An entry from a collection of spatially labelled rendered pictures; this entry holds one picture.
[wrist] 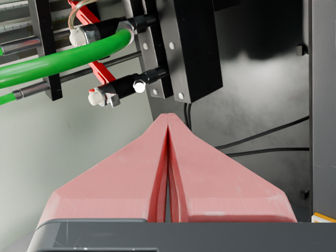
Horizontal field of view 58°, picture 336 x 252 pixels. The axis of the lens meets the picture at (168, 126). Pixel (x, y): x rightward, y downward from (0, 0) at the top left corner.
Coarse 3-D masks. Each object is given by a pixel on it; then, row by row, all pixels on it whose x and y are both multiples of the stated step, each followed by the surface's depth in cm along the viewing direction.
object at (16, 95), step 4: (12, 92) 52; (16, 92) 52; (0, 96) 51; (4, 96) 52; (8, 96) 52; (12, 96) 52; (16, 96) 52; (20, 96) 53; (0, 100) 51; (4, 100) 51; (8, 100) 52; (12, 100) 53; (16, 100) 53; (0, 104) 51
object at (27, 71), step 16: (128, 32) 29; (0, 48) 46; (16, 48) 48; (80, 48) 22; (96, 48) 23; (112, 48) 24; (16, 64) 20; (32, 64) 20; (48, 64) 21; (64, 64) 21; (80, 64) 22; (0, 80) 20; (16, 80) 20
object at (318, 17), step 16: (320, 0) 30; (320, 16) 31; (320, 32) 31; (320, 48) 32; (320, 64) 33; (320, 80) 33; (320, 96) 34; (320, 112) 35; (320, 128) 36; (320, 144) 37; (320, 160) 37; (320, 176) 38; (320, 192) 39; (320, 208) 40
